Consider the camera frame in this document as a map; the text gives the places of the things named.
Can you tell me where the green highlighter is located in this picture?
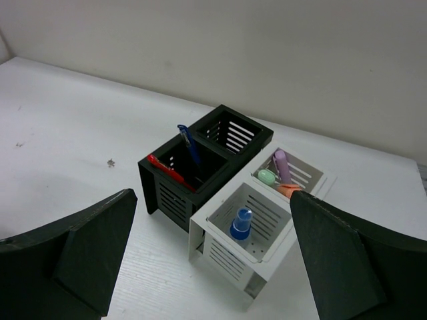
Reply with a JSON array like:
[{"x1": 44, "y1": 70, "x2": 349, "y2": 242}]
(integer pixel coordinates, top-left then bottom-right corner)
[{"x1": 257, "y1": 169, "x2": 276, "y2": 186}]

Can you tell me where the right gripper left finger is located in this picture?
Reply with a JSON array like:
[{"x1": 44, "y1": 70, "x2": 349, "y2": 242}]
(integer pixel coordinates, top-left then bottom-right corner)
[{"x1": 1, "y1": 189, "x2": 137, "y2": 317}]

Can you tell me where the black slotted container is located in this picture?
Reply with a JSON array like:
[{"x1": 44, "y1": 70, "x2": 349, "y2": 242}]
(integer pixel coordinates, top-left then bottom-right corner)
[{"x1": 138, "y1": 105, "x2": 274, "y2": 231}]

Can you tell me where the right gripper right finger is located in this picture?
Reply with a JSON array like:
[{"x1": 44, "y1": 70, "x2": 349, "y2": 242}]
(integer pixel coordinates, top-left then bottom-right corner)
[{"x1": 290, "y1": 191, "x2": 426, "y2": 319}]

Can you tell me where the red pen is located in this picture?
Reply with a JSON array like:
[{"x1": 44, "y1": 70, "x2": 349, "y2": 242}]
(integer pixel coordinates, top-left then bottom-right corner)
[{"x1": 146, "y1": 154, "x2": 195, "y2": 193}]

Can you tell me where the white slotted container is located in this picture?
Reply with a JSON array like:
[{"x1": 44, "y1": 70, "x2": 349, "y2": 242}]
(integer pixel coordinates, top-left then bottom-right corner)
[{"x1": 188, "y1": 142, "x2": 336, "y2": 308}]

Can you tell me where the orange highlighter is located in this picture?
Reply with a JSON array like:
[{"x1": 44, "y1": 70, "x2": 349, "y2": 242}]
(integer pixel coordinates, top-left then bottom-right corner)
[{"x1": 276, "y1": 184, "x2": 302, "y2": 199}]

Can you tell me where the clear bottle blue cap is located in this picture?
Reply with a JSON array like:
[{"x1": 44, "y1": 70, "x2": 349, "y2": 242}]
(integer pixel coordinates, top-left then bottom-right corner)
[{"x1": 229, "y1": 207, "x2": 253, "y2": 242}]

